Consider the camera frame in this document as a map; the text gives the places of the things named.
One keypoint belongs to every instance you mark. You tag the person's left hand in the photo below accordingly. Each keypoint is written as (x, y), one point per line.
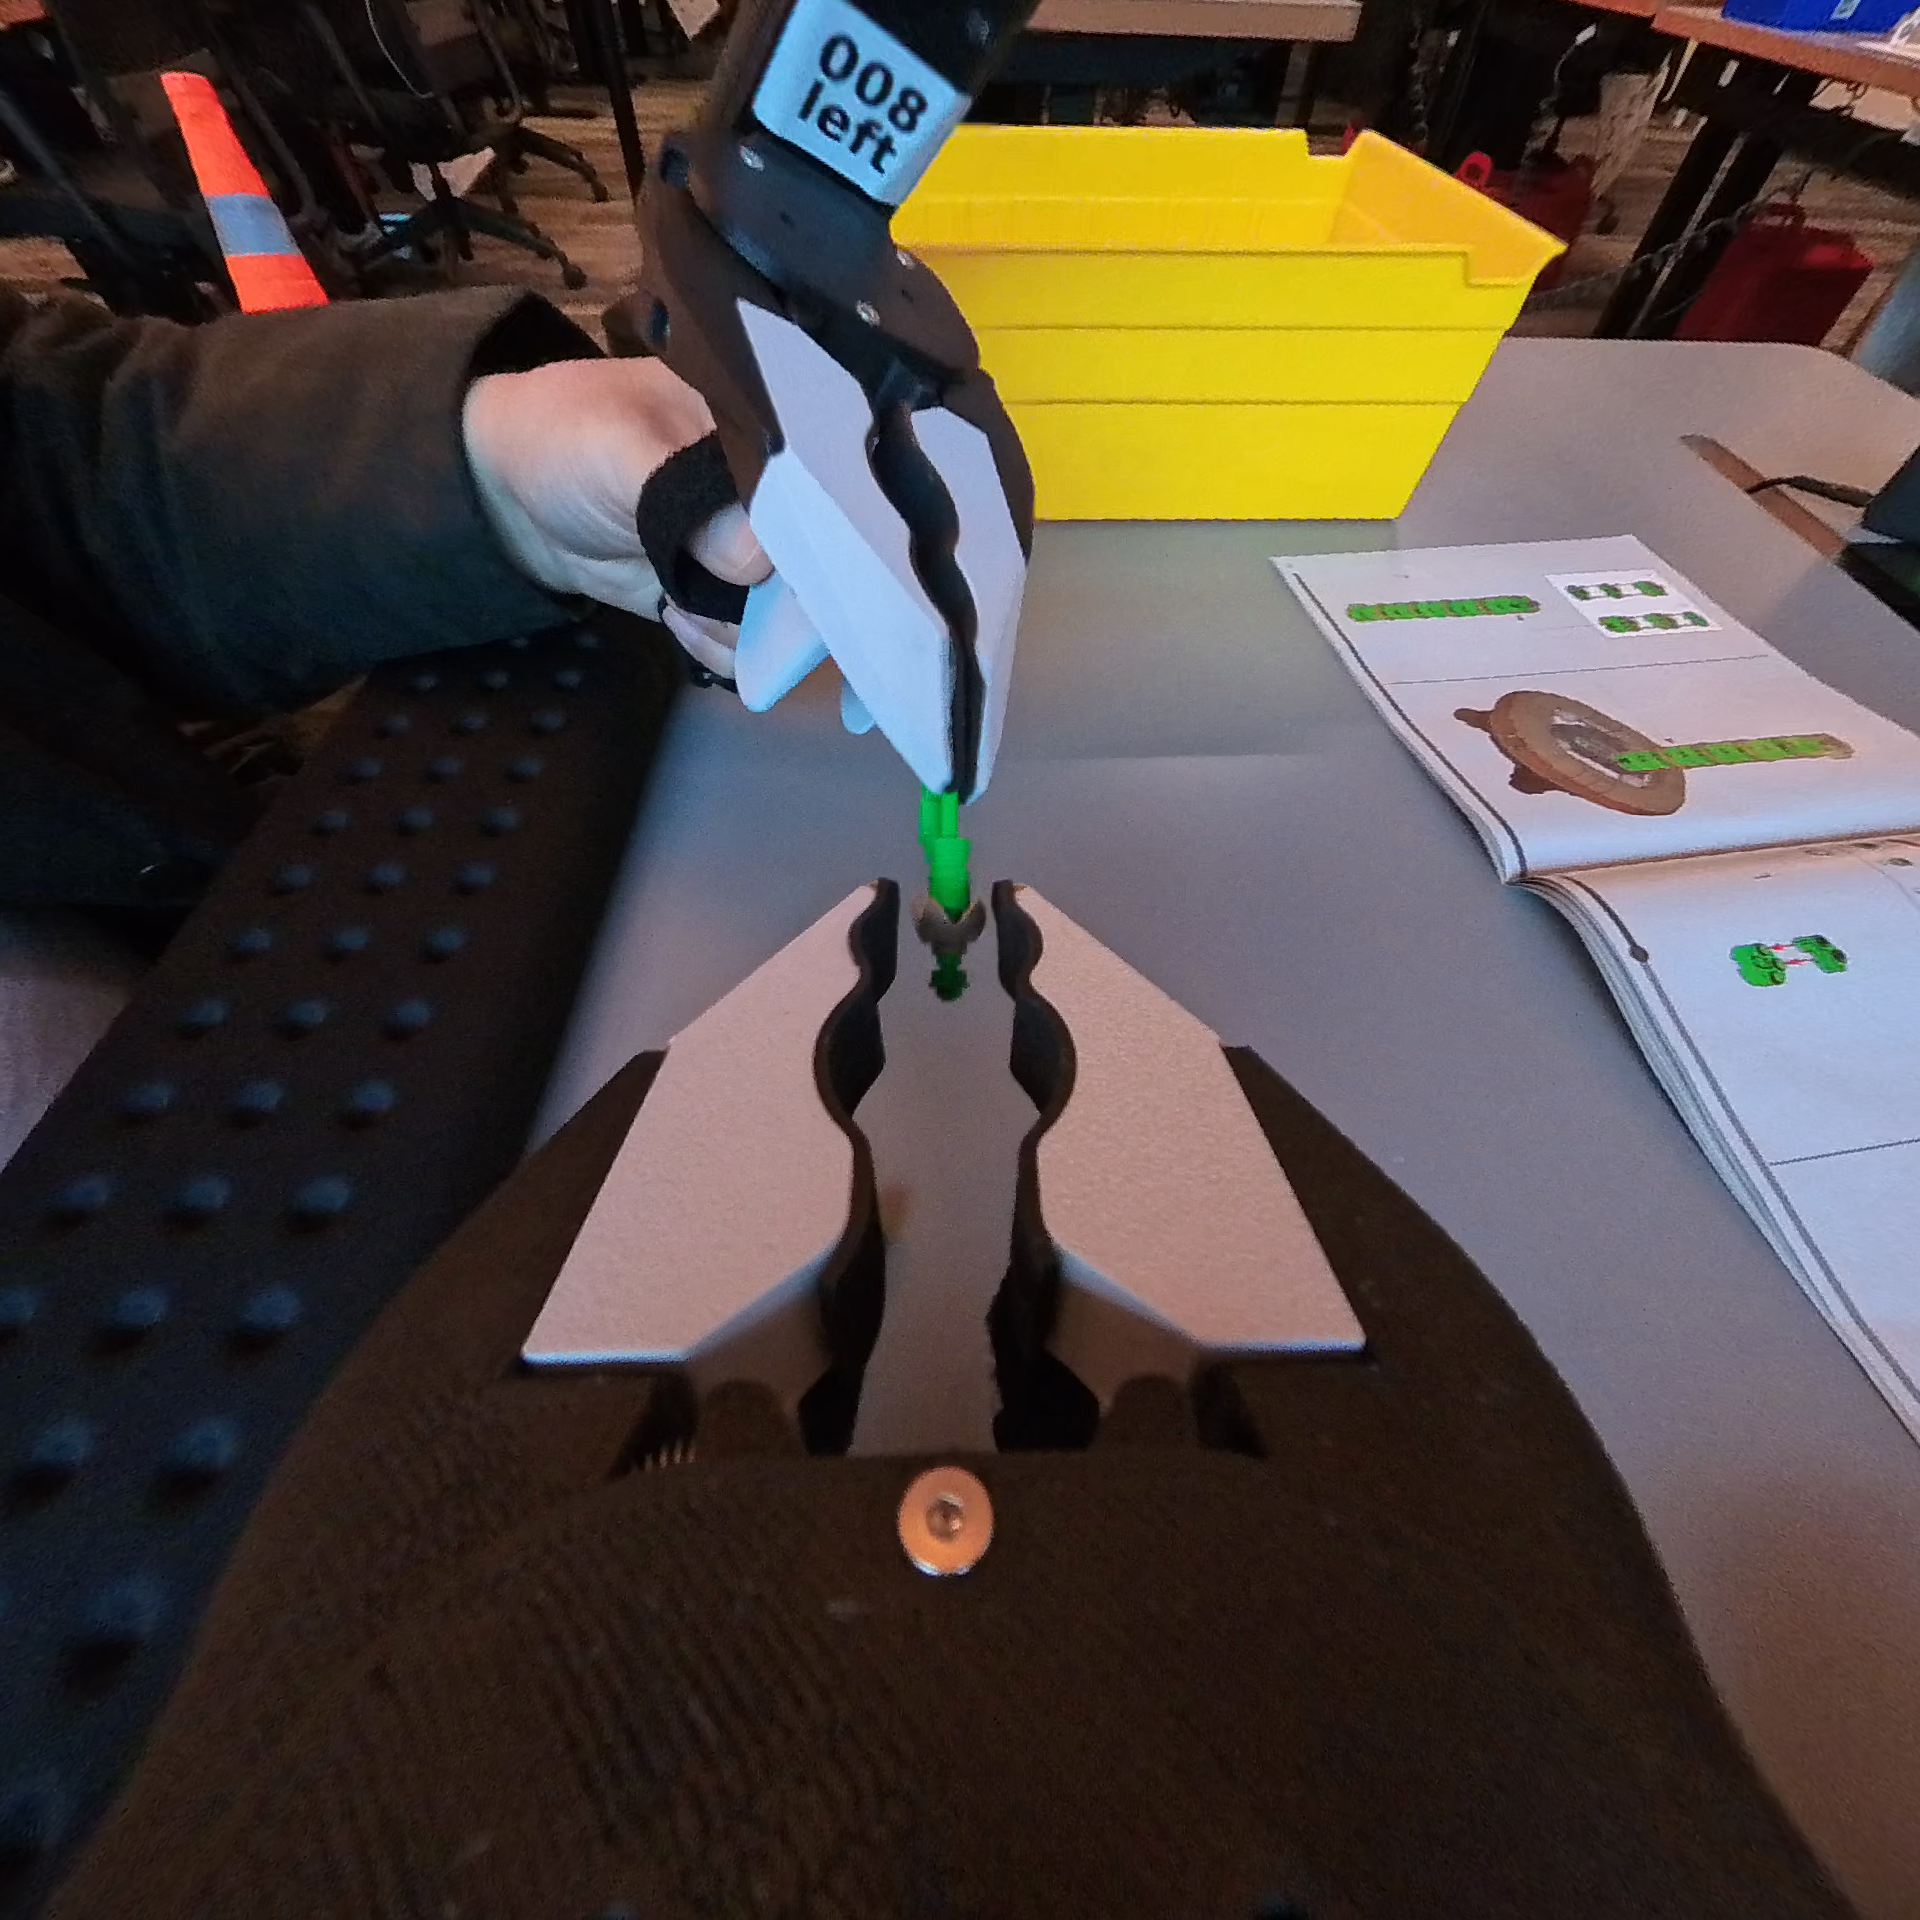
(571, 463)

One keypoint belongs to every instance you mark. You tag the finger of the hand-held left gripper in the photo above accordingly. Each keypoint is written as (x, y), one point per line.
(849, 600)
(990, 554)

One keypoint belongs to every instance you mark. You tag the instruction booklet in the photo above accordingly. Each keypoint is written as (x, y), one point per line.
(1499, 706)

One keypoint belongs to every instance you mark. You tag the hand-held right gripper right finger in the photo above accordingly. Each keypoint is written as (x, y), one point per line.
(1184, 1184)

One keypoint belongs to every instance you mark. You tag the black office chair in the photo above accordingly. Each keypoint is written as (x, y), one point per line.
(450, 134)

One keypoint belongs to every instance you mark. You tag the black flat device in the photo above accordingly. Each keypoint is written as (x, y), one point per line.
(1895, 554)

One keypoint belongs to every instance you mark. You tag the grey desk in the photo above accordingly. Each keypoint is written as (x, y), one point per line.
(1349, 975)

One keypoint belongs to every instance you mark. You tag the yellow plastic bin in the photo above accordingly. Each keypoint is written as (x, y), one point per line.
(1230, 374)

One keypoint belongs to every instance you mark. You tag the person's left forearm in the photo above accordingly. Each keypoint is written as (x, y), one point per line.
(223, 493)

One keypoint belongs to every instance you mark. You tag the wooden-top table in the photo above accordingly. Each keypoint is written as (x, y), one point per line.
(1770, 44)

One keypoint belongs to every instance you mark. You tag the orange striped traffic cone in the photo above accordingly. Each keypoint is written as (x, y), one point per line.
(238, 209)

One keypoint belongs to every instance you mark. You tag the black perforated armrest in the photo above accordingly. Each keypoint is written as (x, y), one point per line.
(302, 1049)

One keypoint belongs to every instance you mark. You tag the red bag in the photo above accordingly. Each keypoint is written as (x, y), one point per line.
(1779, 276)
(1538, 193)

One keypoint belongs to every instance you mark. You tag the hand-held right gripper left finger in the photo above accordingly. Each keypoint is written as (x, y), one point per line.
(704, 1184)

